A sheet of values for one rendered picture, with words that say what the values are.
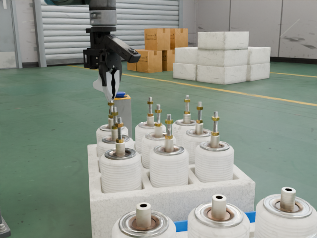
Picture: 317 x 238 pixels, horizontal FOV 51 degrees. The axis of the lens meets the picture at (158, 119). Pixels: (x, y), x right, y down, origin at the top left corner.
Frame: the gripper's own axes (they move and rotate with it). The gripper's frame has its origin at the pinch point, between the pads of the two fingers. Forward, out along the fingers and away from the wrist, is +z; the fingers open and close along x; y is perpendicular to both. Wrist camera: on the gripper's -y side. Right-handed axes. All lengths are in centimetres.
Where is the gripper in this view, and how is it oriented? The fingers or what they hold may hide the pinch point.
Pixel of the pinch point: (112, 97)
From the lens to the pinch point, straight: 100.3
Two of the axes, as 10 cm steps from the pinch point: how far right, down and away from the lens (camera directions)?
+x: -4.9, 2.2, -8.5
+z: 0.1, 9.7, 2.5
